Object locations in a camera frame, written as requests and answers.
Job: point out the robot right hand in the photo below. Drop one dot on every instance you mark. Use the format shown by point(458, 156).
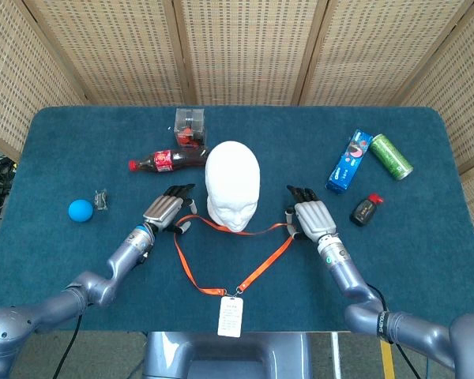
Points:
point(314, 217)

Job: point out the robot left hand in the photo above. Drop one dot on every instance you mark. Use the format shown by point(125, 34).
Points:
point(164, 209)

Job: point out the white ID badge card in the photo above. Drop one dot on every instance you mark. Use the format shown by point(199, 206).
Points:
point(230, 317)

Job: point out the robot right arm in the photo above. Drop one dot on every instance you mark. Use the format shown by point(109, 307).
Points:
point(347, 276)

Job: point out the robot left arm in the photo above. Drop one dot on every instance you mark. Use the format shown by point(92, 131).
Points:
point(83, 288)

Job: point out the white foam mannequin head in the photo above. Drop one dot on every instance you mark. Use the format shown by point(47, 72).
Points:
point(232, 173)

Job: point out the small black bottle red cap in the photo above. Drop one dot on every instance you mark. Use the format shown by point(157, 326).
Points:
point(364, 212)

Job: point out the cola bottle with red cap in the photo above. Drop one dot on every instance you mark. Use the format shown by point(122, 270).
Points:
point(181, 159)

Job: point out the blue Oreo cookie box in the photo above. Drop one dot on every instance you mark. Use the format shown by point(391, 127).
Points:
point(347, 166)

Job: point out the small clear wrapped metal item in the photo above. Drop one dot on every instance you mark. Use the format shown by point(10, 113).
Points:
point(100, 199)

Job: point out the blue ball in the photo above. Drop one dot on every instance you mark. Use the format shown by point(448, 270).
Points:
point(80, 210)

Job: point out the clear plastic box red contents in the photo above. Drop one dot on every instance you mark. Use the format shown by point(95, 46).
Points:
point(189, 128)

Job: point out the blue table cloth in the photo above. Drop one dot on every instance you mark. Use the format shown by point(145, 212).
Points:
point(280, 130)

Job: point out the green drink can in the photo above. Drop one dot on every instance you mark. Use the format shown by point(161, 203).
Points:
point(391, 158)

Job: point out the grey robot torso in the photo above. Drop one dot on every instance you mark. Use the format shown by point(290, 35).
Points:
point(225, 355)

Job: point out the woven wooden folding screen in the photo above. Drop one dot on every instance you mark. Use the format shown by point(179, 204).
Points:
point(241, 47)

